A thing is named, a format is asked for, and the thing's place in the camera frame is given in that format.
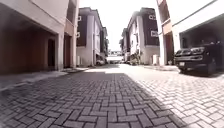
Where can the grey brick paved road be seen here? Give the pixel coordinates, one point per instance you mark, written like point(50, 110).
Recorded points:
point(110, 100)

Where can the grey concrete pavement strip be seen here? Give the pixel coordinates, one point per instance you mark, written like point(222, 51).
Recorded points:
point(23, 78)

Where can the beige building with carport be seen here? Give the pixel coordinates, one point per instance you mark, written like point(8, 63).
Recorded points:
point(33, 36)

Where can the white building with carport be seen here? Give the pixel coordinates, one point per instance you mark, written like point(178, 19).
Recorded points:
point(196, 20)

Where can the brown and white building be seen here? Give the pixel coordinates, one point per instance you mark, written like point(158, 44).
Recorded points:
point(87, 36)
point(143, 36)

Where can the black suv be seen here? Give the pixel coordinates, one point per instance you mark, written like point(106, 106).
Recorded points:
point(198, 57)

